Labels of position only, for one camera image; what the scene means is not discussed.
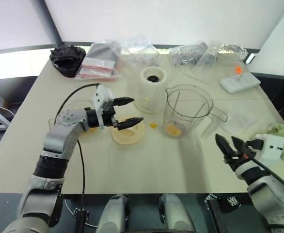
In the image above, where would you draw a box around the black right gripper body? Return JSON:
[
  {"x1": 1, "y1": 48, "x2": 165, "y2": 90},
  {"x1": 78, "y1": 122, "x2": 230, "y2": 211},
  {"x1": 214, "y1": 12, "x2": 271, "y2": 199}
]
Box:
[{"x1": 223, "y1": 138, "x2": 264, "y2": 172}]

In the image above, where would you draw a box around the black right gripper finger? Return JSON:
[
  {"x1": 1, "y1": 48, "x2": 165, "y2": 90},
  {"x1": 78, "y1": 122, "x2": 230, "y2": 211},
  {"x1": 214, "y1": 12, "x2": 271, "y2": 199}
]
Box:
[
  {"x1": 215, "y1": 133, "x2": 237, "y2": 159},
  {"x1": 231, "y1": 136, "x2": 246, "y2": 156}
]

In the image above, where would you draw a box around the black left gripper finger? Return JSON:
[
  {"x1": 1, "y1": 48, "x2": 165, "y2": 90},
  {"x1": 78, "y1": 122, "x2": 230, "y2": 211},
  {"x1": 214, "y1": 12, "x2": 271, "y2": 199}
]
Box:
[
  {"x1": 116, "y1": 117, "x2": 144, "y2": 131},
  {"x1": 112, "y1": 96, "x2": 135, "y2": 107}
]

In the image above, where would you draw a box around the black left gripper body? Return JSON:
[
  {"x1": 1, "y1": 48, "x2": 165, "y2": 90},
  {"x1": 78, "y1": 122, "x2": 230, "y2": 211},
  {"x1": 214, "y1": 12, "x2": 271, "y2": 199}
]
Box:
[{"x1": 100, "y1": 103, "x2": 118, "y2": 128}]

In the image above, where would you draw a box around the cream blender lid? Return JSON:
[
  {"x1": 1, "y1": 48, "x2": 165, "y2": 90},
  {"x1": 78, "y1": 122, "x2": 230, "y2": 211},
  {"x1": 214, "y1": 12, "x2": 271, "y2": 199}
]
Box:
[{"x1": 110, "y1": 116, "x2": 146, "y2": 146}]

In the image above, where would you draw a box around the white blender base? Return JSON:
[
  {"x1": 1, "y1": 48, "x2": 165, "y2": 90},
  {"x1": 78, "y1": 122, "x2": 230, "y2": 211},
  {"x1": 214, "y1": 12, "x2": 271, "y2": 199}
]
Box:
[{"x1": 134, "y1": 67, "x2": 169, "y2": 114}]

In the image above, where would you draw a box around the clear blender jar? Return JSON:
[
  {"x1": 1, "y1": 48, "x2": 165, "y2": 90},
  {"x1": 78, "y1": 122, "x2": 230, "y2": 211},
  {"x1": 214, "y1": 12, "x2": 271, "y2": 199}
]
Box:
[{"x1": 161, "y1": 83, "x2": 228, "y2": 139}]

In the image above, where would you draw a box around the clear glass bowl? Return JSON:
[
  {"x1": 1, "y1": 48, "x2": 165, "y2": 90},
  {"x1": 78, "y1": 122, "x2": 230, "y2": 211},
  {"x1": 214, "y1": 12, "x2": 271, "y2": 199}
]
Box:
[{"x1": 47, "y1": 98, "x2": 99, "y2": 142}]

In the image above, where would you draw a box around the wrinkled clear plastic bag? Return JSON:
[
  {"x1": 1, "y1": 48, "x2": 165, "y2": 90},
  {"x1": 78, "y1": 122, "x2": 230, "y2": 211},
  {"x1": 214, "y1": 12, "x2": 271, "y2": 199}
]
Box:
[{"x1": 225, "y1": 99, "x2": 278, "y2": 135}]

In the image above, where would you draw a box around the plastic bag with red packets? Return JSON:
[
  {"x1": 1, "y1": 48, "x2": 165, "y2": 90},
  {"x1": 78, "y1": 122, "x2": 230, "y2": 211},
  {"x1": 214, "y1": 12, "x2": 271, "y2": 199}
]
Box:
[{"x1": 74, "y1": 42, "x2": 122, "y2": 82}]

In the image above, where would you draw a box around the crumpled clear plastic bag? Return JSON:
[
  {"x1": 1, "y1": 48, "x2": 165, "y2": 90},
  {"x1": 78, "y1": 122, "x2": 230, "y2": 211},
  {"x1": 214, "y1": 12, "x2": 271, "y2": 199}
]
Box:
[{"x1": 105, "y1": 36, "x2": 161, "y2": 70}]

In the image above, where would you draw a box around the white power strip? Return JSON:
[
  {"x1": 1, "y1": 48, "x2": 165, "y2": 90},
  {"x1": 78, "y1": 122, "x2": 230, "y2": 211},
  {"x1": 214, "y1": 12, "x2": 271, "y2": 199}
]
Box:
[{"x1": 219, "y1": 72, "x2": 262, "y2": 94}]

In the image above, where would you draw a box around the black case metal latch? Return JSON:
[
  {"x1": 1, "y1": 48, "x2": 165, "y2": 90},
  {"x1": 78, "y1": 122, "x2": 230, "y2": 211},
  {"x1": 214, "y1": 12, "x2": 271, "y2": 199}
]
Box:
[{"x1": 204, "y1": 193, "x2": 230, "y2": 233}]

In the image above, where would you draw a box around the large flat clear plastic bag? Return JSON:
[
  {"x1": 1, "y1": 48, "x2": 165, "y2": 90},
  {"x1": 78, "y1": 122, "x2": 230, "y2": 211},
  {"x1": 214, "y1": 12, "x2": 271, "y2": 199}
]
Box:
[{"x1": 183, "y1": 59, "x2": 245, "y2": 84}]

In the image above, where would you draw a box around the silver rounded leg shell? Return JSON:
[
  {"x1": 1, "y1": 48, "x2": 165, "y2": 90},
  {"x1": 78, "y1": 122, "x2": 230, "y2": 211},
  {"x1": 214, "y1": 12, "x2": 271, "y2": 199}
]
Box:
[
  {"x1": 158, "y1": 193, "x2": 196, "y2": 233},
  {"x1": 95, "y1": 193, "x2": 129, "y2": 233}
]

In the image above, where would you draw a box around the small clear plastic bag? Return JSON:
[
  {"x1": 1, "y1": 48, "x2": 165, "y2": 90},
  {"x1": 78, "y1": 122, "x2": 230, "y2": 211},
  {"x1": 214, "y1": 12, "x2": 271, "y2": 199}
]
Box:
[{"x1": 197, "y1": 41, "x2": 221, "y2": 67}]

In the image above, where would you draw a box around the crumpled aluminium foil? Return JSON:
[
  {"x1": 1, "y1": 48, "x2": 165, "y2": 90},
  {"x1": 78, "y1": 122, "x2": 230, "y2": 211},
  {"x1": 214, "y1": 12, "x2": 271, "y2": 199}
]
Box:
[{"x1": 218, "y1": 43, "x2": 248, "y2": 60}]

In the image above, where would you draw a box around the black metal stand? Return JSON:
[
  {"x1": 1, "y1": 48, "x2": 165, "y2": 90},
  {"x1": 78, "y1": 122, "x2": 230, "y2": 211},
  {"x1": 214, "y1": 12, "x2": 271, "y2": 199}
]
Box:
[{"x1": 74, "y1": 207, "x2": 91, "y2": 233}]

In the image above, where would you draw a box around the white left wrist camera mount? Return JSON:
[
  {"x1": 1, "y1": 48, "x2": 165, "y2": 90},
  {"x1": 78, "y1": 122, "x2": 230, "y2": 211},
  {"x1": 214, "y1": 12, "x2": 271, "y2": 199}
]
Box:
[{"x1": 92, "y1": 84, "x2": 115, "y2": 129}]

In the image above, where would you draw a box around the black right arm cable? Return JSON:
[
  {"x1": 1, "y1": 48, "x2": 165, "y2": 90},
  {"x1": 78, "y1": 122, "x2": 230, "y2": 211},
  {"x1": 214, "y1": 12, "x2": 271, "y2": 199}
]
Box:
[{"x1": 250, "y1": 155, "x2": 284, "y2": 195}]

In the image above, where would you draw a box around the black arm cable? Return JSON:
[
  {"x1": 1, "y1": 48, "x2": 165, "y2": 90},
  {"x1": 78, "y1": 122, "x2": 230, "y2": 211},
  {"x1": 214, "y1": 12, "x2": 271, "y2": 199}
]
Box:
[
  {"x1": 250, "y1": 155, "x2": 284, "y2": 195},
  {"x1": 54, "y1": 83, "x2": 101, "y2": 212}
]

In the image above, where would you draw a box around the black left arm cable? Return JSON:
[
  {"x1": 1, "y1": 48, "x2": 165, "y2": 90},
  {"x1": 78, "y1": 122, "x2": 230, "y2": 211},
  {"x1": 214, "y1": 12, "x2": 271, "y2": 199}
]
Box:
[{"x1": 54, "y1": 83, "x2": 101, "y2": 212}]

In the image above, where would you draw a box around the plastic bag with cables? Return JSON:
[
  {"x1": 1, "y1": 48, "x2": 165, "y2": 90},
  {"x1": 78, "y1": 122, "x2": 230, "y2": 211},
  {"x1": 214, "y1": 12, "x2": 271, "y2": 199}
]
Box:
[{"x1": 168, "y1": 41, "x2": 209, "y2": 67}]

